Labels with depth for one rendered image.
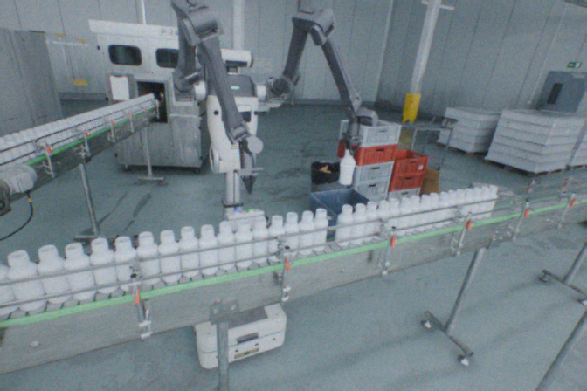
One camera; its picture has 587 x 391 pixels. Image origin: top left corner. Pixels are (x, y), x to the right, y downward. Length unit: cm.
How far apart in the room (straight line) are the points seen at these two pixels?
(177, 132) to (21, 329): 382
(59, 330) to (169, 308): 28
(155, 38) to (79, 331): 396
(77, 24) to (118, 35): 829
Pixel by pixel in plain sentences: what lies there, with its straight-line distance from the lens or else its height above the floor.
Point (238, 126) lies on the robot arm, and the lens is 115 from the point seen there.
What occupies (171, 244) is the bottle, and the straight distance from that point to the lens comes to 97.
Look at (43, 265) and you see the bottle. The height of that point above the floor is 113.
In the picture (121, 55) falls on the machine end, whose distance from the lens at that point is 473.
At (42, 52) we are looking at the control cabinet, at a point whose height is 154.
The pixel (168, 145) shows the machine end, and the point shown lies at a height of 44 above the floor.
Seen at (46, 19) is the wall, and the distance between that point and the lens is 1317.
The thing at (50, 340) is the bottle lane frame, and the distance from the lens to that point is 113.
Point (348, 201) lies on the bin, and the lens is 198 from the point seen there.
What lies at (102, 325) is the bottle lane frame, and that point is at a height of 91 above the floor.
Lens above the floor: 165
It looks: 23 degrees down
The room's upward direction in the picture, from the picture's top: 5 degrees clockwise
